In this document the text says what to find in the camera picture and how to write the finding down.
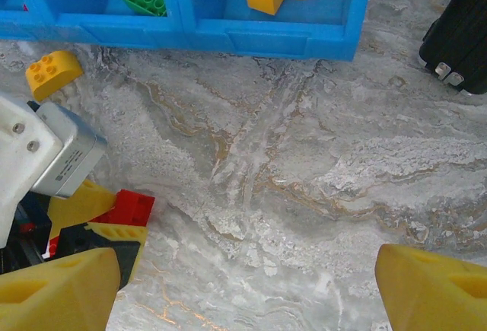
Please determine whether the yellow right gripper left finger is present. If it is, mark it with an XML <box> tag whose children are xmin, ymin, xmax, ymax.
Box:
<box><xmin>0</xmin><ymin>247</ymin><xmax>122</xmax><ymax>331</ymax></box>

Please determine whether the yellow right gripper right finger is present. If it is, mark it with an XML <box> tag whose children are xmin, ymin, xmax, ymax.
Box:
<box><xmin>374</xmin><ymin>243</ymin><xmax>487</xmax><ymax>331</ymax></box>

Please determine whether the red long lego brick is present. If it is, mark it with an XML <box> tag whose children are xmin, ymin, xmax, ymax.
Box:
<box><xmin>91</xmin><ymin>189</ymin><xmax>156</xmax><ymax>229</ymax></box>

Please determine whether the yellow curved lego brick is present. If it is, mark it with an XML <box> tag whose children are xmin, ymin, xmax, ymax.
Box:
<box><xmin>24</xmin><ymin>49</ymin><xmax>84</xmax><ymax>103</ymax></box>

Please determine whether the blue three-compartment plastic bin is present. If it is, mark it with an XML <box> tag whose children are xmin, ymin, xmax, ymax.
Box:
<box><xmin>0</xmin><ymin>0</ymin><xmax>377</xmax><ymax>62</ymax></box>

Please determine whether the black hard case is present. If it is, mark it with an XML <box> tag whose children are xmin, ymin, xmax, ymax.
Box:
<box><xmin>418</xmin><ymin>0</ymin><xmax>487</xmax><ymax>98</ymax></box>

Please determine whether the white silver left wrist camera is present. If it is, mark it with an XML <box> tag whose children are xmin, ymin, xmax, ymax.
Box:
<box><xmin>0</xmin><ymin>93</ymin><xmax>108</xmax><ymax>249</ymax></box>

